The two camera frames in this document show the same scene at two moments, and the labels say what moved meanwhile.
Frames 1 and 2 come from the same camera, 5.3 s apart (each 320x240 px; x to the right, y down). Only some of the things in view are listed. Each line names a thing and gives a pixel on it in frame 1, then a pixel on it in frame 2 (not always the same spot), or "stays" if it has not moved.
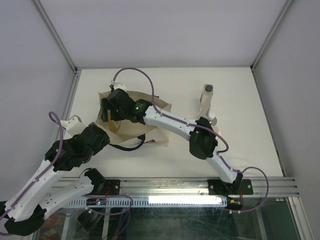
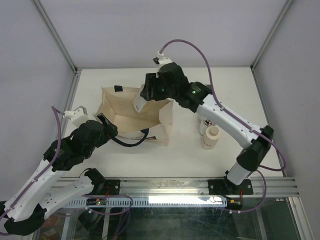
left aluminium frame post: x=55 y=35 stays
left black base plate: x=110 y=187 stays
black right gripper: x=106 y=105 -> x=151 y=80
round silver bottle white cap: x=212 y=118 -> x=202 y=128
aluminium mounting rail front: x=198 y=187 stays
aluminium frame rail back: x=166 y=67 stays
